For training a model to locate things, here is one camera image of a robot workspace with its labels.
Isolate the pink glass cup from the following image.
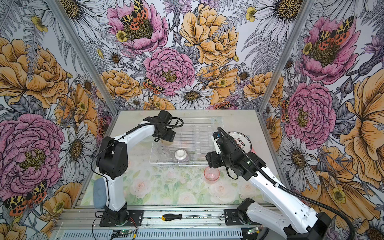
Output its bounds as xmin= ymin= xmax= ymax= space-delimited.
xmin=204 ymin=167 xmax=220 ymax=183

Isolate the white wire dish rack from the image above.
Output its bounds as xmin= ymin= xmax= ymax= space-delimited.
xmin=150 ymin=117 xmax=224 ymax=167

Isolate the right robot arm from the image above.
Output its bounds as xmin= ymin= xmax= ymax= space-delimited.
xmin=206 ymin=132 xmax=332 ymax=240

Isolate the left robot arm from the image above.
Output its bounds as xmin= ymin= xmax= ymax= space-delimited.
xmin=96 ymin=110 xmax=184 ymax=226

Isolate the clear glass cup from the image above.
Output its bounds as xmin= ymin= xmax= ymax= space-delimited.
xmin=157 ymin=145 xmax=172 ymax=163

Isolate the striped small bowl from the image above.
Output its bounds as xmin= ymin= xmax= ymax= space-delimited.
xmin=173 ymin=149 xmax=190 ymax=163

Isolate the black yellow screwdriver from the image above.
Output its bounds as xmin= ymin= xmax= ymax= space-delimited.
xmin=161 ymin=214 xmax=212 ymax=222

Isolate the white vented panel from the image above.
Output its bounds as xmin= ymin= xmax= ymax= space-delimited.
xmin=55 ymin=228 xmax=243 ymax=240

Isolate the blue grey sponge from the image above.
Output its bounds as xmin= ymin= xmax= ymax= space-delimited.
xmin=93 ymin=178 xmax=107 ymax=209

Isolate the green circuit board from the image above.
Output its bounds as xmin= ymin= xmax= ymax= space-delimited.
xmin=111 ymin=229 xmax=137 ymax=240

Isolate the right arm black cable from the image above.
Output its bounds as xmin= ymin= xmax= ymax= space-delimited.
xmin=217 ymin=126 xmax=356 ymax=240

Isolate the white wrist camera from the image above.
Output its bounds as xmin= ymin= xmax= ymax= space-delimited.
xmin=212 ymin=132 xmax=221 ymax=155

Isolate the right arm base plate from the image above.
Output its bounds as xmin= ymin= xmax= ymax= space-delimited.
xmin=224 ymin=209 xmax=250 ymax=226

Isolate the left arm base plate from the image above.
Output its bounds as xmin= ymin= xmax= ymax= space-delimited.
xmin=99 ymin=209 xmax=144 ymax=227

